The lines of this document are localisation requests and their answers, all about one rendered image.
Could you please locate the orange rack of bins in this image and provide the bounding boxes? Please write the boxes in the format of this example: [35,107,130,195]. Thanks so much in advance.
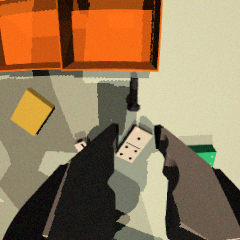
[0,0,163,72]

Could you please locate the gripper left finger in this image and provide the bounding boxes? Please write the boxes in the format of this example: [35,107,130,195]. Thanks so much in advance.
[2,123,119,240]

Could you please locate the cream domino tile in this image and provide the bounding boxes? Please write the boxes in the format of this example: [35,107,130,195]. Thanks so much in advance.
[115,124,153,163]

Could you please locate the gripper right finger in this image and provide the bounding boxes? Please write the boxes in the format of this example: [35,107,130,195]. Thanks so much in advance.
[154,124,240,240]

